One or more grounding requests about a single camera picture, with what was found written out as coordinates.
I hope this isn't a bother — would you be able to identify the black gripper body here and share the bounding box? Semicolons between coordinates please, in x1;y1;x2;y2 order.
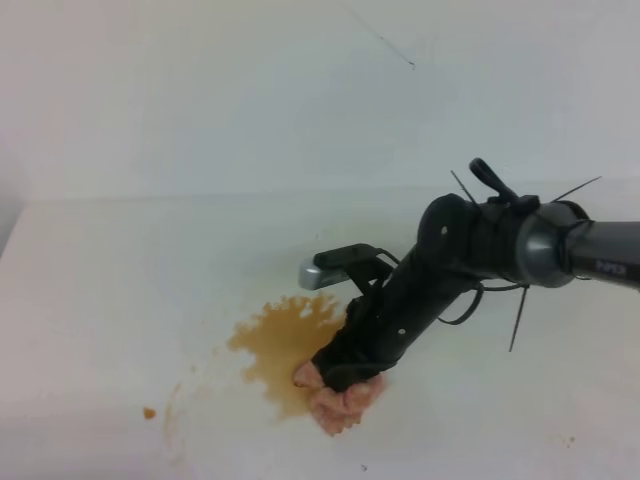
311;259;481;394

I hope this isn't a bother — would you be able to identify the pink rag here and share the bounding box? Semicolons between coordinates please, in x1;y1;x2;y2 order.
293;362;386;436

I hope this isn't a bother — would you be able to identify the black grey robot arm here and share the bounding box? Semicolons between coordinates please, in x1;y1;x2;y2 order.
299;194;639;392

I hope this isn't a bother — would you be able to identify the brown coffee stain puddle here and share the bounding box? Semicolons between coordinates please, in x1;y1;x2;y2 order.
227;294;344;421

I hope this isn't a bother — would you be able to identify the small brown coffee drop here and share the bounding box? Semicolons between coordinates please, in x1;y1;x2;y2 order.
143;407;156;420

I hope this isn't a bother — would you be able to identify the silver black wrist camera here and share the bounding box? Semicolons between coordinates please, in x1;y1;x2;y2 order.
298;243;400;294

